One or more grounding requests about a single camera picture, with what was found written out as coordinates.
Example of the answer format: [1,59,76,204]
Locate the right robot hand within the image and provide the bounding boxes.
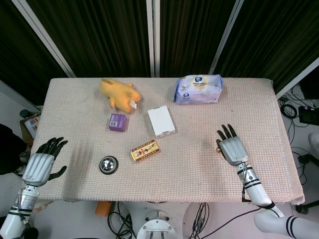
[215,123,250,167]

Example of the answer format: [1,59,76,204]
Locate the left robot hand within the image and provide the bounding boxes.
[21,137,69,187]

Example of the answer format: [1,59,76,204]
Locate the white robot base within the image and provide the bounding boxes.
[126,201,192,239]

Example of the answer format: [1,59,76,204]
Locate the chrome desk call bell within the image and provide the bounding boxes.
[99,155,119,174]

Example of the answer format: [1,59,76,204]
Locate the cardboard box with papers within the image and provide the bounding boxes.
[20,116,41,145]

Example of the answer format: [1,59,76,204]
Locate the blue tissue pack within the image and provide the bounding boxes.
[173,74,224,106]

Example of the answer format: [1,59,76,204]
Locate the pink waffle tablecloth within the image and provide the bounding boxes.
[29,77,306,205]

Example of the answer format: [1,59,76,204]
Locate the white cardboard box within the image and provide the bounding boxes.
[147,105,176,139]

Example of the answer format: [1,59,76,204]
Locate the orange box under table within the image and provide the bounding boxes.
[95,201,113,217]

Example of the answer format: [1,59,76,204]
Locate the black electronic device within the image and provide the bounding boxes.
[298,105,319,123]

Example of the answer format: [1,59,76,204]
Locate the purple cardboard box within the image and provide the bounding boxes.
[108,113,129,132]

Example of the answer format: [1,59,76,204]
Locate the yellow red printed box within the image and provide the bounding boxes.
[130,139,161,163]

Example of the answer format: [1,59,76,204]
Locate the yellow plush toy animal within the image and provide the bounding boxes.
[99,78,142,115]

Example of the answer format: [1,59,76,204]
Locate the black floor cables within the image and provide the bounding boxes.
[107,201,212,239]
[277,84,319,190]

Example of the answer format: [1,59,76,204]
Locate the white curtain frame post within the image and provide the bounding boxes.
[208,0,244,75]
[146,0,161,78]
[17,0,76,78]
[275,56,319,100]

